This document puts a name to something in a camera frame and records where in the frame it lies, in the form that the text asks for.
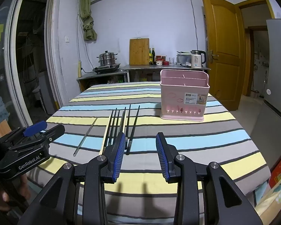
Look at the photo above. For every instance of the black induction cooker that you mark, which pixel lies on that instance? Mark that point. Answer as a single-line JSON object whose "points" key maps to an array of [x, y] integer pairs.
{"points": [[106, 69]]}

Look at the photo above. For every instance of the green hanging cloth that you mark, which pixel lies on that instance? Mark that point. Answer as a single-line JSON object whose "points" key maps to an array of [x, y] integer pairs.
{"points": [[87, 23]]}

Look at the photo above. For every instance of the grey refrigerator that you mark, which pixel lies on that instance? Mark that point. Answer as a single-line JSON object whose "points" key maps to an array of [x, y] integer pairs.
{"points": [[277, 75]]}

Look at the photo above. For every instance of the wooden cutting board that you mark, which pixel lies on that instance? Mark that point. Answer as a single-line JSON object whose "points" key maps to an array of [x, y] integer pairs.
{"points": [[139, 51]]}

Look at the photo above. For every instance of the pink plastic utensil basket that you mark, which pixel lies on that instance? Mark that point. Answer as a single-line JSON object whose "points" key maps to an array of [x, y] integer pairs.
{"points": [[182, 96]]}

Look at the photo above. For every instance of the white sliding door frame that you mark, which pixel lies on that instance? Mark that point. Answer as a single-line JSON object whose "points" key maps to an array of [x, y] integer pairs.
{"points": [[52, 51]]}

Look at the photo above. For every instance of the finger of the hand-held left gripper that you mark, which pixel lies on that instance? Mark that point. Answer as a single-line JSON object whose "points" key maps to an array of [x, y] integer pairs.
{"points": [[35, 127], [53, 132]]}

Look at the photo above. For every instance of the silver metal chopstick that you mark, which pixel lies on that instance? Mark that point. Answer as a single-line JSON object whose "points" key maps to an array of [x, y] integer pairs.
{"points": [[85, 137]]}

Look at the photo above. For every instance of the white wall switch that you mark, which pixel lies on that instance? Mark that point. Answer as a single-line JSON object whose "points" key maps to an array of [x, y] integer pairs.
{"points": [[67, 39]]}

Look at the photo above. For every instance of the red lid jar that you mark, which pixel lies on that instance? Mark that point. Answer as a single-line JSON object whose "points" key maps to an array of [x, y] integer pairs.
{"points": [[158, 61]]}

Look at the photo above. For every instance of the long steel counter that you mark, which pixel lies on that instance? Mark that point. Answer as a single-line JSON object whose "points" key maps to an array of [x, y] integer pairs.
{"points": [[142, 67]]}

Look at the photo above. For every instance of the printed cardboard box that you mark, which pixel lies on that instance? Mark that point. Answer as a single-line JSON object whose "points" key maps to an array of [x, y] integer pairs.
{"points": [[276, 199]]}

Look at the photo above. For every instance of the yellow power strip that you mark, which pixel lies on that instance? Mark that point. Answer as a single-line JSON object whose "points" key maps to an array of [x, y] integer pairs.
{"points": [[79, 69]]}

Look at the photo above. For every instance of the red cardboard box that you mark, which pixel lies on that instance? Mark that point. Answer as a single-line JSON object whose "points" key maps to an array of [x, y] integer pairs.
{"points": [[279, 171]]}

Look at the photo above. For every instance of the dark oil bottle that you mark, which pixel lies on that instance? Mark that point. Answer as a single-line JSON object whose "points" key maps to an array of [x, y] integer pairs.
{"points": [[150, 57], [153, 57]]}

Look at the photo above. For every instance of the grey rice cooker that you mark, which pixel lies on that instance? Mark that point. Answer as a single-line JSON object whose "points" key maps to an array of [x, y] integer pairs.
{"points": [[183, 59]]}

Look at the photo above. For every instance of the low steel counter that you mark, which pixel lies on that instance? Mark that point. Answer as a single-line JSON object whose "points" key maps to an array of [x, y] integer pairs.
{"points": [[96, 77]]}

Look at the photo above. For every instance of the white electric kettle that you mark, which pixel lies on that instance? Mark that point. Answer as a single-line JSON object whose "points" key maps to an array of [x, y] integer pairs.
{"points": [[196, 59]]}

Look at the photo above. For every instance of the yellow wooden door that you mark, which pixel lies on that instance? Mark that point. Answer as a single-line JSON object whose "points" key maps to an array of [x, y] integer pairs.
{"points": [[224, 39]]}

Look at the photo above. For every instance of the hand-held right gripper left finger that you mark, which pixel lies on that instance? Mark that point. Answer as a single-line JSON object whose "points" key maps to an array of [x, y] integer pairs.
{"points": [[118, 155]]}

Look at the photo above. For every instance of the person's left hand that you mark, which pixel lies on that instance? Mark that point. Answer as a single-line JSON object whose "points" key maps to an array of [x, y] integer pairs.
{"points": [[4, 196]]}

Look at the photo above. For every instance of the clear glass cup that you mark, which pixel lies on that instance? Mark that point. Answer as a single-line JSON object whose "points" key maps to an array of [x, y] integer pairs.
{"points": [[171, 61]]}

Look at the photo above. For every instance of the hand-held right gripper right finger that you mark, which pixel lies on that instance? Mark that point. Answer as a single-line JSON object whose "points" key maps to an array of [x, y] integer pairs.
{"points": [[162, 157]]}

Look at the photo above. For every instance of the steel steamer pot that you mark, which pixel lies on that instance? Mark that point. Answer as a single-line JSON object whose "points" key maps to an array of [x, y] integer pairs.
{"points": [[107, 58]]}

